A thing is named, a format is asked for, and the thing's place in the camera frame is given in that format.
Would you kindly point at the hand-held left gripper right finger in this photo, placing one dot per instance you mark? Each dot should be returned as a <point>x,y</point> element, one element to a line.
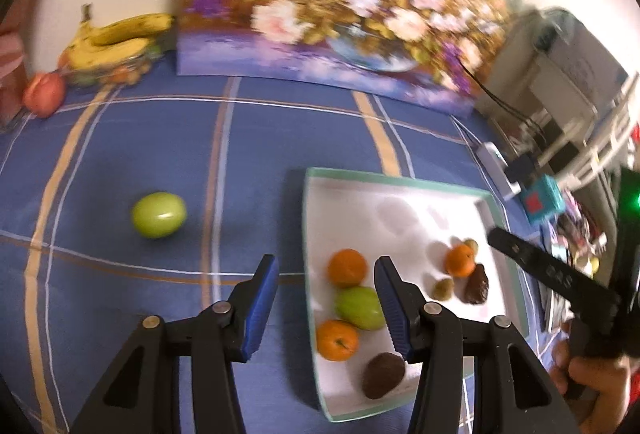
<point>392,309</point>

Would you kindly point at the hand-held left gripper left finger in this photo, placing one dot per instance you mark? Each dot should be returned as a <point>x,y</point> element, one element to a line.
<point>260,309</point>

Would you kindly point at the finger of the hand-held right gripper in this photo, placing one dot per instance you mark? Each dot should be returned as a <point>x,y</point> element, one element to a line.
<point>550,271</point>

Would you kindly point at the small green apple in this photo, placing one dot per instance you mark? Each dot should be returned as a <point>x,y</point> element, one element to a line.
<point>359,307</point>

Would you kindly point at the small yellow-green fruit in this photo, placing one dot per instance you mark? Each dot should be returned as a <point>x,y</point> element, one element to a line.
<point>442,288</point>
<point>470,244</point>

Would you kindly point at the orange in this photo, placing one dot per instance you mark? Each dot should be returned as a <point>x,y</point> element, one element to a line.
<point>460,260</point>
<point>346,267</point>
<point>338,339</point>

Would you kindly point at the dark brown fruit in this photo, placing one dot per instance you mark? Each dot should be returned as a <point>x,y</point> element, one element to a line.
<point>476,284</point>
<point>382,374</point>

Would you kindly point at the white tray with teal rim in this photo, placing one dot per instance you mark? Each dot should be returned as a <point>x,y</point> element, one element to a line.
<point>415,214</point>

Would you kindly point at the person's right hand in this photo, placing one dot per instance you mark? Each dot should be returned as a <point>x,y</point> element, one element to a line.
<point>600,384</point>

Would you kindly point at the teal cube with red label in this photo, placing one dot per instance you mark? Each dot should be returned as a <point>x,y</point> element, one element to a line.
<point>542,199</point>

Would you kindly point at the black power adapter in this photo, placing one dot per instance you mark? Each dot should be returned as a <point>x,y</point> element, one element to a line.
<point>520,168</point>

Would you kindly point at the white plastic rack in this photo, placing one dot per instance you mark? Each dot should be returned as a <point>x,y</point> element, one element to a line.
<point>600,149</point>

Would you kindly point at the white power strip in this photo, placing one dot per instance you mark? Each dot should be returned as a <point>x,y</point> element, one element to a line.
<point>492,164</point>

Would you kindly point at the large green apple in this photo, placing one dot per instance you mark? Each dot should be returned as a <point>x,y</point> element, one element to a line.
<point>159,214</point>

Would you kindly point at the blue plaid tablecloth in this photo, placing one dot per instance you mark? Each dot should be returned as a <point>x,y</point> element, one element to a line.
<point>150,139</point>

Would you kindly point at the white appliance box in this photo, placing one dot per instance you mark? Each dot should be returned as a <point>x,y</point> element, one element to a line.
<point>560,59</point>

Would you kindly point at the glass fruit bowl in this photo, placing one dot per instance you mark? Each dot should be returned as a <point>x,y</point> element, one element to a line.
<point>127,72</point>

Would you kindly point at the red peach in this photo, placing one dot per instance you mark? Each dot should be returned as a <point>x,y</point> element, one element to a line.
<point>45,94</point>

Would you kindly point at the bunch of yellow bananas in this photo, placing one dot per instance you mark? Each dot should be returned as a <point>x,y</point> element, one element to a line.
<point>115,42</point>

